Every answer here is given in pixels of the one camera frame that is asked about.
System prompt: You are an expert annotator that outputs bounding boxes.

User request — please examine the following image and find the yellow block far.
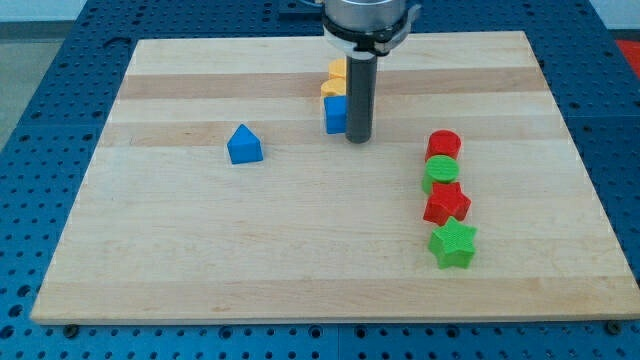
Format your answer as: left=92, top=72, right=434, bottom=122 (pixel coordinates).
left=328, top=58, right=347, bottom=79

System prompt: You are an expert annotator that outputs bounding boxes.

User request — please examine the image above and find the blue cube block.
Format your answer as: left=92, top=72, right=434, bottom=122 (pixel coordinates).
left=323, top=95, right=347, bottom=134

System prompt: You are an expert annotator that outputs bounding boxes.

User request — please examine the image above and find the red cylinder block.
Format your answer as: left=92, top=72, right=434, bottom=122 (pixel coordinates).
left=424, top=129, right=462, bottom=161

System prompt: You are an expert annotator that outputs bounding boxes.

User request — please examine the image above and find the red object at edge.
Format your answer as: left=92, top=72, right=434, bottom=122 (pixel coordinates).
left=616, top=40, right=640, bottom=77

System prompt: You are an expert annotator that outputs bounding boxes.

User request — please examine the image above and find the light wooden board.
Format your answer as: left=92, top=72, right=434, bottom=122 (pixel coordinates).
left=31, top=31, right=639, bottom=325

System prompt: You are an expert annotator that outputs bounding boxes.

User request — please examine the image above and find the green star block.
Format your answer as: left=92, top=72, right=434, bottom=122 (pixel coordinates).
left=428, top=217, right=477, bottom=269

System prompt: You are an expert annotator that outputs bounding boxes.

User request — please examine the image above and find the yellow block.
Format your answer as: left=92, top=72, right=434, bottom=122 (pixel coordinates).
left=328, top=58, right=347, bottom=79
left=320, top=78, right=346, bottom=97

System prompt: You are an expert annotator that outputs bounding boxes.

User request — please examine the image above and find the blue triangular prism block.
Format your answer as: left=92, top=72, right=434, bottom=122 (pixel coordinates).
left=227, top=124, right=263, bottom=165

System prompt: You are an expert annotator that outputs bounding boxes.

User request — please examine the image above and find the red star block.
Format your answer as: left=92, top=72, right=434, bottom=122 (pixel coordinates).
left=423, top=182, right=472, bottom=226

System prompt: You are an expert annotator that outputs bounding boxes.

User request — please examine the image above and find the yellow block near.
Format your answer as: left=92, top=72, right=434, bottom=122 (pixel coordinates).
left=320, top=78, right=346, bottom=97

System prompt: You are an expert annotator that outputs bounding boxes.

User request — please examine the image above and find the green cylinder block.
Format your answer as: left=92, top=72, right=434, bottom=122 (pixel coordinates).
left=421, top=155, right=459, bottom=195

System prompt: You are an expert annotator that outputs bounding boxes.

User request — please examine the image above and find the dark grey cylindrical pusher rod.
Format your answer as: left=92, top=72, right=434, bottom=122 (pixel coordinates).
left=345, top=57, right=377, bottom=144

